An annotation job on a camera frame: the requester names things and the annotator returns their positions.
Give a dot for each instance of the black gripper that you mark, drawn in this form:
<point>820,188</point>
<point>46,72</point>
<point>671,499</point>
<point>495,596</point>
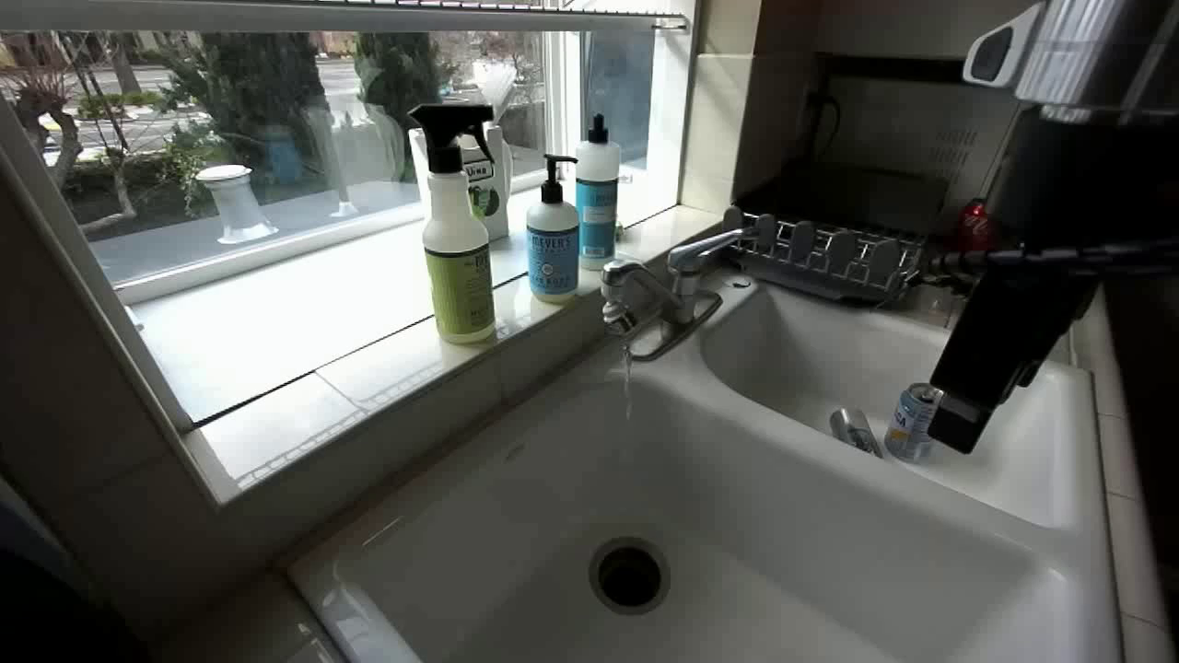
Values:
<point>1014,326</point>

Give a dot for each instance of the chrome sink faucet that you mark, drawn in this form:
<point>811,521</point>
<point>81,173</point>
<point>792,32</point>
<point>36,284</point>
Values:
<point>664,297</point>

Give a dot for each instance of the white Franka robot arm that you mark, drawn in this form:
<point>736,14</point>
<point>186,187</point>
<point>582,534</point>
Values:
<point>1068,48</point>

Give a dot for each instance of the small blue white can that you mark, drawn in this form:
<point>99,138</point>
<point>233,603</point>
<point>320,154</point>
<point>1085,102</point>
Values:
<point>916,423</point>

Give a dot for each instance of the chrome metal piece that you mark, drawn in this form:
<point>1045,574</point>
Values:
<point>857,430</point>

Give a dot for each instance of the small red object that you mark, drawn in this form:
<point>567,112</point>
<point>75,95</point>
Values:
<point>978,226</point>

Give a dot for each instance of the white double basin sink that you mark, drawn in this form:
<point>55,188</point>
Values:
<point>786,528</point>

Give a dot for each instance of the grey dish drying rack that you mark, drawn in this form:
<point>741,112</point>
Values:
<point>832,258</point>

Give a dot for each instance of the metal sink drain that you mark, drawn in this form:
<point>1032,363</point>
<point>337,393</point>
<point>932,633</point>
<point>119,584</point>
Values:
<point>627,575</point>

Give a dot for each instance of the tall blue label pump bottle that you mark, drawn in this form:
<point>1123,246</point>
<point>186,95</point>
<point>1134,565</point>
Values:
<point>598,203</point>

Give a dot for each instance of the short blue label pump bottle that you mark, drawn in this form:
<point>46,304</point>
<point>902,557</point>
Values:
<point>553,252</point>

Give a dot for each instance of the green label spray bottle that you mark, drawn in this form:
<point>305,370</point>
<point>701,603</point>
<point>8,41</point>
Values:
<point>458,279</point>

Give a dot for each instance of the white bottle green logo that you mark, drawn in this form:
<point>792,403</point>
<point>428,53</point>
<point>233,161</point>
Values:
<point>488,187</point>

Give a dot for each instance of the white window frame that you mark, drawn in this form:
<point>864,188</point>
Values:
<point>560,112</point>

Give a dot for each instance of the white garden pedestal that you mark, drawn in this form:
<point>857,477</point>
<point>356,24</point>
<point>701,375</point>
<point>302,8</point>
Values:
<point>233,203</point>

